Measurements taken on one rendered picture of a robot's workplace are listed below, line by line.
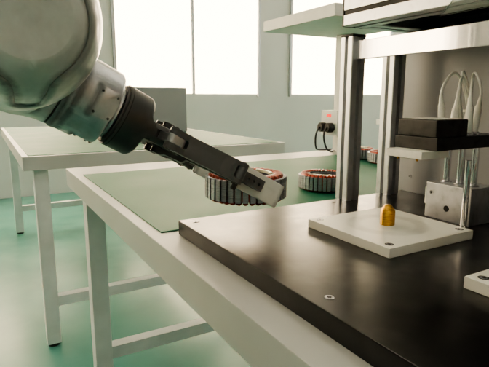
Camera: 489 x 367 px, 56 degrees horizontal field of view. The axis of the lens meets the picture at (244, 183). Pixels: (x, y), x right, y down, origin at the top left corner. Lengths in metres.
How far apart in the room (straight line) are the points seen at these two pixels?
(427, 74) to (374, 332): 0.62
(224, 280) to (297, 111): 5.60
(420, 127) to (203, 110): 4.81
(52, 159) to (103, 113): 1.27
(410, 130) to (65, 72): 0.48
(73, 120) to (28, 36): 0.22
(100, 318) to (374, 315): 1.16
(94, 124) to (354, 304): 0.32
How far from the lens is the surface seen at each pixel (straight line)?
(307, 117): 6.17
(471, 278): 0.49
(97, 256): 1.42
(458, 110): 0.72
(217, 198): 0.59
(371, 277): 0.49
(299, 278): 0.47
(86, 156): 1.79
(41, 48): 0.31
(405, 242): 0.57
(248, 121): 5.67
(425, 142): 0.65
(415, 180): 0.93
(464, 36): 0.69
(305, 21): 1.46
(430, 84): 0.91
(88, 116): 0.51
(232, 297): 0.48
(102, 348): 1.53
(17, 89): 0.33
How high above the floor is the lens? 0.95
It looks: 10 degrees down
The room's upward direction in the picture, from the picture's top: straight up
